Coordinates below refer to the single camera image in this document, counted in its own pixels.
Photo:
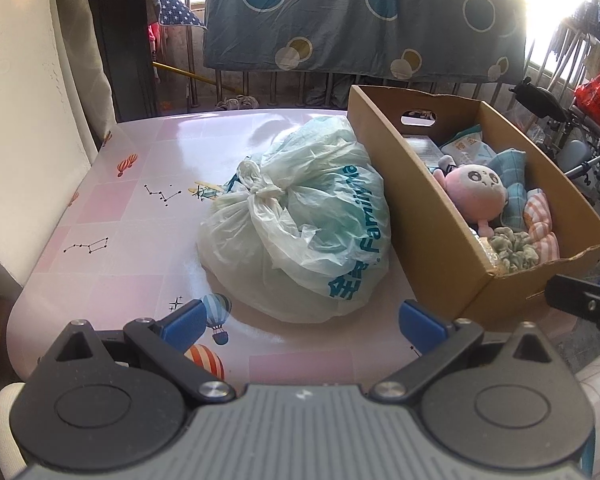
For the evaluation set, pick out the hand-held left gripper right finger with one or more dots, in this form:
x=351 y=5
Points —
x=422 y=325

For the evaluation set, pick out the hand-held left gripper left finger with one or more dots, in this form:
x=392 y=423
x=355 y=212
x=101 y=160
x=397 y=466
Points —
x=185 y=322

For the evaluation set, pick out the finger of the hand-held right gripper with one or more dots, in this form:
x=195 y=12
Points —
x=575 y=295

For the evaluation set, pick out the pink fabric pad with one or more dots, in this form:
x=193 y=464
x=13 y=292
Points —
x=545 y=247

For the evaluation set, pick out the brown cardboard box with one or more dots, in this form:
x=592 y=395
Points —
x=430 y=240

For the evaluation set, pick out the pink plush toy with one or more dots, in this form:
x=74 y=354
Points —
x=475 y=190

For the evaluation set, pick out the white plastic bag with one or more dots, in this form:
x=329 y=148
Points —
x=305 y=210

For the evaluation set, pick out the green scrunchie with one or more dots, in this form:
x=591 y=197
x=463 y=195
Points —
x=512 y=250

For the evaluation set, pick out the blue plaid fabric pad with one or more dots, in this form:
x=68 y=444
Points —
x=510 y=165

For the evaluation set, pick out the snack packet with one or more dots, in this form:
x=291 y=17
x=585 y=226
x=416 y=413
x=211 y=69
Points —
x=467 y=147

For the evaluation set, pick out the metal balcony railing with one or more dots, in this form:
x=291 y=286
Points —
x=219 y=87

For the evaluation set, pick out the grey cloth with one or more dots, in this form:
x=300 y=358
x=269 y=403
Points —
x=327 y=92

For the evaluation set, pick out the beige cloth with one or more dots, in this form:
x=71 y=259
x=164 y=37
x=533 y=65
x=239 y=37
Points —
x=92 y=75

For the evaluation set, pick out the dark hanging clothes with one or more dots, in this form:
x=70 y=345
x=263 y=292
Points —
x=590 y=17

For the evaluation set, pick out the dark wooden cabinet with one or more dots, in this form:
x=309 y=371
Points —
x=125 y=50

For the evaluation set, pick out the red hanging cloth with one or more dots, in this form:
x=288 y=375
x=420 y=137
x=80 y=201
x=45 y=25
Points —
x=153 y=40

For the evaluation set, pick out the blue blanket with circles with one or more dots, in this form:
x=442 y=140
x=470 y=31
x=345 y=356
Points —
x=340 y=25

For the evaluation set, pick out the blue star print cloth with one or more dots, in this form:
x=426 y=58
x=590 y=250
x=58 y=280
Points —
x=177 y=7

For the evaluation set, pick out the black metal frame chair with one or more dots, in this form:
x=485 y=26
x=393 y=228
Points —
x=537 y=100

